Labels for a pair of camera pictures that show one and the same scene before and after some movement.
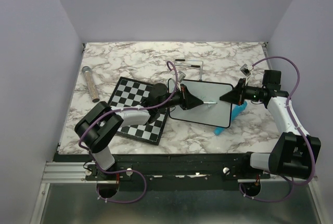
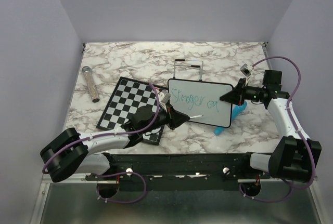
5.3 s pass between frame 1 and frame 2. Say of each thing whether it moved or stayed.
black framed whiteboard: stayed
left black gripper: moved
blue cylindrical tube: stayed
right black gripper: stayed
